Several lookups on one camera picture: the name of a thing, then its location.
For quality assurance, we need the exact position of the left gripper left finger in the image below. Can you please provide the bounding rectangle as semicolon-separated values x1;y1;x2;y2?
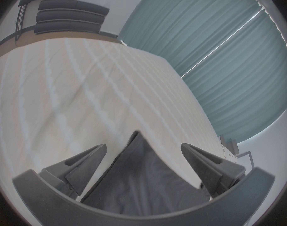
41;143;107;196

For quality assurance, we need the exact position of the white printed pillow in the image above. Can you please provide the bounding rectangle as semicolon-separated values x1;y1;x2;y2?
222;146;238;161

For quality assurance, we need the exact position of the black T-shirt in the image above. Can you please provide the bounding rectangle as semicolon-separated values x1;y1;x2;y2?
80;131;210;217

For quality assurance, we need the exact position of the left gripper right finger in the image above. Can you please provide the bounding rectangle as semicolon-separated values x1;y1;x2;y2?
181;143;246;194

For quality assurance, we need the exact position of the bed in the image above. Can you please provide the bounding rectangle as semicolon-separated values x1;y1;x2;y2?
0;38;255;197

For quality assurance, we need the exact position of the grey bedside table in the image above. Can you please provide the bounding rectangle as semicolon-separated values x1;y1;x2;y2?
218;136;239;154

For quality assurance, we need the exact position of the black chest of drawers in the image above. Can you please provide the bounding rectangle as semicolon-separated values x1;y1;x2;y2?
16;0;110;42

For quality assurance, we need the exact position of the blue-green curtain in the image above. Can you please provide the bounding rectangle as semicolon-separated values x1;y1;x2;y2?
181;8;287;144
118;0;263;79

